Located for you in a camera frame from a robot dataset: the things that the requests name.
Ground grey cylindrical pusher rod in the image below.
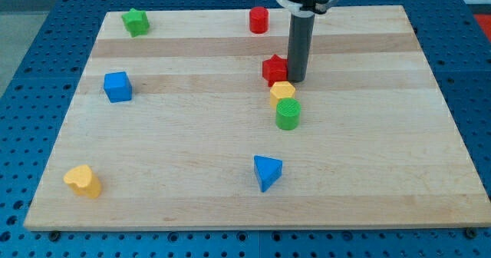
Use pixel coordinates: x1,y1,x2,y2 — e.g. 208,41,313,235
287,15,315,83

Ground red star block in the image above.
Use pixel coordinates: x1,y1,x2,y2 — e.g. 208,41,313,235
262,55,288,87

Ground green star block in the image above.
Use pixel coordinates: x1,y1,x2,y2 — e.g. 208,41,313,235
121,8,150,38

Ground red cylinder block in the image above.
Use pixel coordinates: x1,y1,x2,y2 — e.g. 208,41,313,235
249,6,269,34

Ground yellow hexagon block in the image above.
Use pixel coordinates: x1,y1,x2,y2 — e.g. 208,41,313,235
270,81,296,109

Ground green cylinder block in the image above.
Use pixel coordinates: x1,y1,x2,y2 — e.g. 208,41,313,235
275,98,302,131

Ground blue triangle block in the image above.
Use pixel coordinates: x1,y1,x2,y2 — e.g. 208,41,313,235
253,155,283,193

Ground light wooden board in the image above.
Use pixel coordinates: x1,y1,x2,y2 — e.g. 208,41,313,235
24,5,490,231

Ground blue cube block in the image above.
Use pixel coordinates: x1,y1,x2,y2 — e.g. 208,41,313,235
104,71,132,103

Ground yellow heart block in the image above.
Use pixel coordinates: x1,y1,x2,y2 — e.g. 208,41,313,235
63,164,102,199

